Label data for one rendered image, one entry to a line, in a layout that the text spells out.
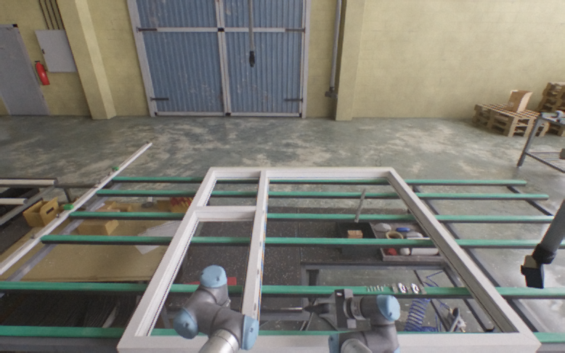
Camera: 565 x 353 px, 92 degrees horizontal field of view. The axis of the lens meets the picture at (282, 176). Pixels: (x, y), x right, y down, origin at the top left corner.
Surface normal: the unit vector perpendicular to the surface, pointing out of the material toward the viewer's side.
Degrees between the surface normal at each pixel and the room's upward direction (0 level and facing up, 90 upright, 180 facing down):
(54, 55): 90
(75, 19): 90
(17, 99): 90
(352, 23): 90
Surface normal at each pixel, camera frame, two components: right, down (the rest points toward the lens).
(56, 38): -0.01, 0.45
